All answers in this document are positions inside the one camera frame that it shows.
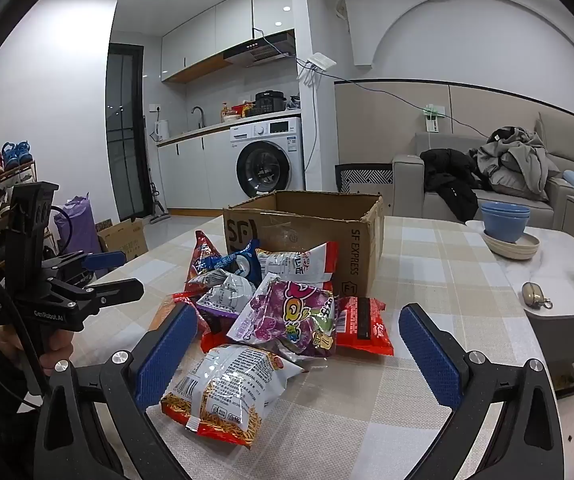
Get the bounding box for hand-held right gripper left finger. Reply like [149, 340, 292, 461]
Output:
[34, 302, 202, 480]

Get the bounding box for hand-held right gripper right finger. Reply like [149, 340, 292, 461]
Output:
[398, 302, 565, 480]

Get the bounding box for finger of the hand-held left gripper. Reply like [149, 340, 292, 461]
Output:
[49, 278, 145, 320]
[42, 250, 128, 281]

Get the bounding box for silver purple snack packet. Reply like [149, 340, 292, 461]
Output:
[184, 267, 262, 318]

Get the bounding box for red chips packet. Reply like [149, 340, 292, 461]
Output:
[187, 230, 228, 291]

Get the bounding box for blue cookie packet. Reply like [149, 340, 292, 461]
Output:
[202, 240, 262, 286]

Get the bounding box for purple pink snack packet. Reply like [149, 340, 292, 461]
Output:
[227, 280, 338, 361]

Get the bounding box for large white red snack packet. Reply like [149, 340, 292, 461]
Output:
[256, 241, 340, 291]

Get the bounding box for brown cardboard box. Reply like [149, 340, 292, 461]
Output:
[223, 191, 385, 298]

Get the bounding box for person's left hand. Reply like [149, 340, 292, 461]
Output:
[0, 324, 75, 386]

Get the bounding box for cardboard box with print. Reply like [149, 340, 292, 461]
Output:
[96, 217, 148, 263]

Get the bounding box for purple bag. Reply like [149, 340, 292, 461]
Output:
[54, 192, 102, 261]

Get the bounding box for floor mop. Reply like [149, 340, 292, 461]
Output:
[147, 182, 170, 224]

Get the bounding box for checkered beige tablecloth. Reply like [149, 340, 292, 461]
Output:
[52, 215, 558, 480]

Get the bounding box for key pouch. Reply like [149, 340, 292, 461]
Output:
[521, 281, 554, 311]

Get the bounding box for white kitchen counter cabinets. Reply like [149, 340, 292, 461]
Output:
[157, 125, 232, 211]

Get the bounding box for black glass door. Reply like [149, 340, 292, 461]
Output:
[106, 42, 148, 221]

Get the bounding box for beige plate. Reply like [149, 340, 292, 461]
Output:
[483, 230, 541, 256]
[486, 247, 540, 262]

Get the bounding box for grey marble top table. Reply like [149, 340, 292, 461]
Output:
[465, 220, 574, 366]

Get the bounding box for grey sofa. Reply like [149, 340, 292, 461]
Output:
[392, 110, 574, 223]

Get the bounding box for black jacket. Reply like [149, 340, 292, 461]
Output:
[419, 148, 492, 222]

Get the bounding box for black white patterned mat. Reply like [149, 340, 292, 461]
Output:
[336, 163, 394, 193]

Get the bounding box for white washing machine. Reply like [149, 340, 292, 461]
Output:
[230, 116, 305, 206]

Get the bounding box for red yellow food package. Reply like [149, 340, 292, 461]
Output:
[221, 101, 255, 122]

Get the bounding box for black pressure cooker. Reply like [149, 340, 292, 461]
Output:
[254, 91, 288, 115]

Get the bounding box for silver range hood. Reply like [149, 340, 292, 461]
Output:
[224, 30, 296, 68]

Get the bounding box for white router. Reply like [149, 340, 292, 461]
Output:
[299, 52, 338, 86]

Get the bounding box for white wall socket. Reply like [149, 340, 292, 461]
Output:
[424, 103, 445, 133]

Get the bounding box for white wall cabinets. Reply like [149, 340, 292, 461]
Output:
[161, 0, 292, 83]

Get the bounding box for black wall cable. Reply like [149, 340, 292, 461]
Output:
[317, 67, 492, 138]

